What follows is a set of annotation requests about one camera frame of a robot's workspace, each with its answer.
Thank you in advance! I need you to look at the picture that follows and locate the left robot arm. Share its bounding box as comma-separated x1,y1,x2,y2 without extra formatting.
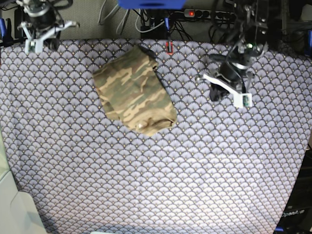
201,0,269,108

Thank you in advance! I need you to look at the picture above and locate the blue clamp left edge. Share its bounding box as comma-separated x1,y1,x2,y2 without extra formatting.
0,18,13,47

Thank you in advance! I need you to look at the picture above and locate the black OpenArm box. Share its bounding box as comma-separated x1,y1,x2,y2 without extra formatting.
274,150,312,234

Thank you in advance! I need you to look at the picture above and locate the camouflage T-shirt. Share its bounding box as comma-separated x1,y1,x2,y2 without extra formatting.
93,46,177,136

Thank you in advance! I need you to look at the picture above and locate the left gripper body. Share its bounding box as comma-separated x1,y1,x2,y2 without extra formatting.
198,62,254,108

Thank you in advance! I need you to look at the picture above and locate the blue clamp edge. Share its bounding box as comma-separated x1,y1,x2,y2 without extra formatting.
0,18,13,47
304,30,312,57

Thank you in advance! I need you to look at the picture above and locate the purple fan-pattern table cloth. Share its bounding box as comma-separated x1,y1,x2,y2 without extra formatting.
0,39,312,234

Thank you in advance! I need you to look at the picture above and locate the blue clamp right edge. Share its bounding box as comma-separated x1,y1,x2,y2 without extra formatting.
304,30,312,57

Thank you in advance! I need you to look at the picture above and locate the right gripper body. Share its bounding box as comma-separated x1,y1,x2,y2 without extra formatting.
19,9,80,54

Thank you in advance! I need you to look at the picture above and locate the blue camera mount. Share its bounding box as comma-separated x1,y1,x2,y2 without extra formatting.
118,0,186,9

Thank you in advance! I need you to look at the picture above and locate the light green cloth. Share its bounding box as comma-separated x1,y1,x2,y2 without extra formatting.
0,131,47,234

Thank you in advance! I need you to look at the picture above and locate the red black table clamp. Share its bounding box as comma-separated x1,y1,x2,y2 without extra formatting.
166,41,174,55

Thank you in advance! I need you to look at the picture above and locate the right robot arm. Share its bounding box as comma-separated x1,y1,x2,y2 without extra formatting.
16,0,80,54

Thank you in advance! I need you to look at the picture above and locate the black power strip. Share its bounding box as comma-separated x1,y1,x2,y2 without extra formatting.
183,9,235,20

